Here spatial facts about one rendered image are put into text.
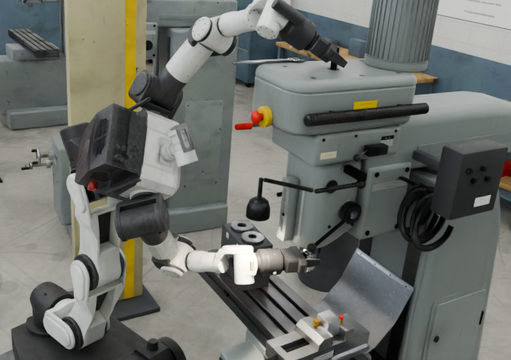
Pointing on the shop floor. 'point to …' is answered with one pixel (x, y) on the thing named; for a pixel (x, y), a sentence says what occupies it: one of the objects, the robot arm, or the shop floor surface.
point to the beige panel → (107, 86)
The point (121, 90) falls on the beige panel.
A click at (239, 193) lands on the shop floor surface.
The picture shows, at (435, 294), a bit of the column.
